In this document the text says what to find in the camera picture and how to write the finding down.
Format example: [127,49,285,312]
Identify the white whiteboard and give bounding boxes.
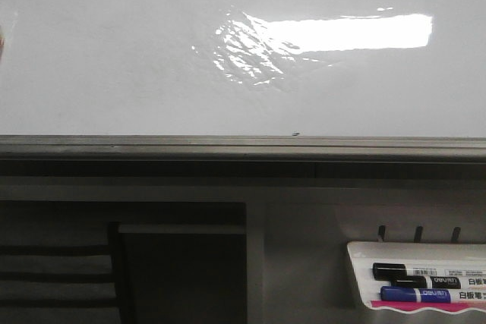
[1,0,485,137]

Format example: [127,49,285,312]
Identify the dark cabinet panel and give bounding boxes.
[118,223,248,323]

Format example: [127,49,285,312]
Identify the black capped marker top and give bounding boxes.
[372,263,485,281]

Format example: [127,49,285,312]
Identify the black capped marker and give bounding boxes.
[391,275,485,289]
[372,263,485,281]

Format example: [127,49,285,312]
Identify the blue capped marker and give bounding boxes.
[380,285,486,304]

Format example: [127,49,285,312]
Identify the black capped marker middle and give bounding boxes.
[391,275,485,289]

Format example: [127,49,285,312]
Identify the white marker tray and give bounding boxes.
[347,241,485,323]

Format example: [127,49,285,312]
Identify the grey aluminium whiteboard frame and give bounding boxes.
[1,135,485,180]

